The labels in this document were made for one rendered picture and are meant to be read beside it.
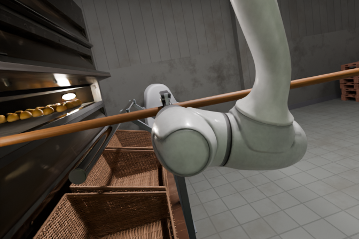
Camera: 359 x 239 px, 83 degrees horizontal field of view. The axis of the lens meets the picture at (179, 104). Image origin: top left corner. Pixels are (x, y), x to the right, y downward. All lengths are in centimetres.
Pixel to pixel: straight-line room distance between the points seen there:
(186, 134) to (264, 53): 17
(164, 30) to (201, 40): 77
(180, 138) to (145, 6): 408
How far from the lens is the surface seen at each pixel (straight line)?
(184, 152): 29
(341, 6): 650
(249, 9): 32
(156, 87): 340
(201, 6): 453
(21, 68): 79
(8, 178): 94
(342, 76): 97
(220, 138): 35
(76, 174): 42
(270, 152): 38
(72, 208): 117
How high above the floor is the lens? 130
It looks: 9 degrees down
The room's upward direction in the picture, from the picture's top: 10 degrees counter-clockwise
